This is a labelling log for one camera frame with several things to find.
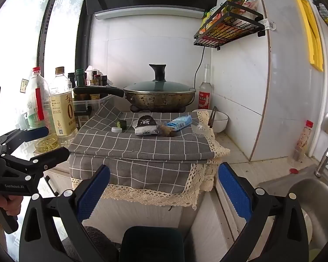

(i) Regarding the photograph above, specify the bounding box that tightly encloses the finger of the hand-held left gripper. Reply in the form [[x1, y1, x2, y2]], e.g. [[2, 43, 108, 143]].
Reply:
[[0, 126, 50, 153], [1, 147, 70, 181]]

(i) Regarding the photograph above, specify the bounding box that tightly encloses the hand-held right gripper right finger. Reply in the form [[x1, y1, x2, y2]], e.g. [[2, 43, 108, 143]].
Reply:
[[218, 162, 309, 262]]

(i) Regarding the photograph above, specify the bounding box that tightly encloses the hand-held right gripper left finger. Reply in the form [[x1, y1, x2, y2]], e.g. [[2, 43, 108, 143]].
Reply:
[[19, 164, 119, 262]]

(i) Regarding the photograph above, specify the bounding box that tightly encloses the dark trash bin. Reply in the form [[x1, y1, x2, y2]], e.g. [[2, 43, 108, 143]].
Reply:
[[119, 226, 185, 262]]

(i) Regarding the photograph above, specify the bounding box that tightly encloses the black snack wrapper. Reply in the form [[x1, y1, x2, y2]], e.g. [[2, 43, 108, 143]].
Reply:
[[134, 115, 158, 136]]

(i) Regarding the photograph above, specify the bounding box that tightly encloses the large ginger piece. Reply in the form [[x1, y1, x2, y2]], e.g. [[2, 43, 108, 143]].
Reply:
[[159, 124, 174, 137]]

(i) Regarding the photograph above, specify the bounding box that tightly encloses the clear glass dish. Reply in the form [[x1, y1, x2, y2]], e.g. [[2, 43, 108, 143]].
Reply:
[[35, 137, 61, 152]]

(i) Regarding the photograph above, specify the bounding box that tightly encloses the clear red label plastic bottle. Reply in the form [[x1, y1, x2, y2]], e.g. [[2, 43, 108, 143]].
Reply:
[[25, 67, 56, 131]]

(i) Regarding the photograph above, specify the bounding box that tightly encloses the large cooking oil bottle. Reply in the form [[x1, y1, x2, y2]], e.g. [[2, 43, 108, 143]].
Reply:
[[49, 66, 78, 137]]

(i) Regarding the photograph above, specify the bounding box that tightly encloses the grey fuzzy cloth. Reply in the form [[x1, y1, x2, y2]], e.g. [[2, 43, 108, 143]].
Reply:
[[82, 225, 121, 253]]

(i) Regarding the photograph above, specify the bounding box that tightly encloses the white cabinet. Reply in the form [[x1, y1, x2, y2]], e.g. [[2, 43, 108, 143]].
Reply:
[[45, 166, 192, 242]]

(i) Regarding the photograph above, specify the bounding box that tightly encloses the clear plastic container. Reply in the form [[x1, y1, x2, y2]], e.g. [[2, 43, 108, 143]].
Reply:
[[72, 94, 113, 115]]

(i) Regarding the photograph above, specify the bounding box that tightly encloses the grey checked cloth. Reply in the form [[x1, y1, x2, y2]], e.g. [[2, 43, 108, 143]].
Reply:
[[68, 98, 230, 207]]

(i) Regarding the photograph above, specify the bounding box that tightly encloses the row of dark sauce bottles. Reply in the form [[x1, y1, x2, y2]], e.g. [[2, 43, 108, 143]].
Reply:
[[68, 69, 109, 100]]

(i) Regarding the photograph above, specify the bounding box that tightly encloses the clear plastic wrap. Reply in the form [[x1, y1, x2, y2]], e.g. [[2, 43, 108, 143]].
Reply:
[[192, 123, 209, 136]]

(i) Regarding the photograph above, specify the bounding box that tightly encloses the white bowl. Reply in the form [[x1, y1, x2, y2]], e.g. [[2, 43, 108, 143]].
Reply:
[[192, 109, 229, 134]]

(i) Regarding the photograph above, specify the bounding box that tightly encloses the steel sink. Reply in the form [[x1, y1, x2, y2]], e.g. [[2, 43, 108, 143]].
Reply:
[[258, 164, 328, 262]]

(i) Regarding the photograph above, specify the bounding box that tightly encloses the red cap spice jar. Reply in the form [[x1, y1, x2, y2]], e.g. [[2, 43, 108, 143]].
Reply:
[[293, 120, 314, 162]]

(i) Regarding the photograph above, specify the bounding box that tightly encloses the blue tissue packet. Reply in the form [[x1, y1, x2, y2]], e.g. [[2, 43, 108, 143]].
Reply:
[[166, 115, 193, 133]]

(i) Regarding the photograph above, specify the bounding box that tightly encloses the black induction cooker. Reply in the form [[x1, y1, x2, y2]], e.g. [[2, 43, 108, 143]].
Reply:
[[130, 103, 187, 113]]

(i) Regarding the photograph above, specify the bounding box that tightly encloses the metal faucet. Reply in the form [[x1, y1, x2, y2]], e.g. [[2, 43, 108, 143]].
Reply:
[[314, 131, 328, 178]]

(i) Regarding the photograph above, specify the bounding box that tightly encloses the clear red label glass bottle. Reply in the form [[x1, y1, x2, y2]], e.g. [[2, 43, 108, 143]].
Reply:
[[198, 64, 213, 110]]

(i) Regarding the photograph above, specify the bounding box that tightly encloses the worn metal wok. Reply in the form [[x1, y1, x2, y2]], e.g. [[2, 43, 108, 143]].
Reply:
[[73, 86, 196, 110]]

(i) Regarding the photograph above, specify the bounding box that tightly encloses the glass wok lid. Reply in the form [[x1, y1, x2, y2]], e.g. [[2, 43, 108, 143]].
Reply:
[[123, 64, 196, 94]]

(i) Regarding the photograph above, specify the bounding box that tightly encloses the yellow cutting board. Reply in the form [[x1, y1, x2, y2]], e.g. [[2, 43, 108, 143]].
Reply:
[[293, 0, 324, 72]]

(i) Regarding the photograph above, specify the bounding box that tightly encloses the yellow oil bottle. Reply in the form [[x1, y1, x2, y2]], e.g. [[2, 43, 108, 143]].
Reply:
[[224, 0, 248, 15]]

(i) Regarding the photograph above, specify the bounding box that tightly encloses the black power cable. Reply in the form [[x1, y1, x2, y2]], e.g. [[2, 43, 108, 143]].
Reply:
[[195, 46, 206, 89]]

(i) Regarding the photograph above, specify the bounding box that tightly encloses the black wire wall rack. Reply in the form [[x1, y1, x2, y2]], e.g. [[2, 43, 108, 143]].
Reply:
[[194, 1, 265, 51]]

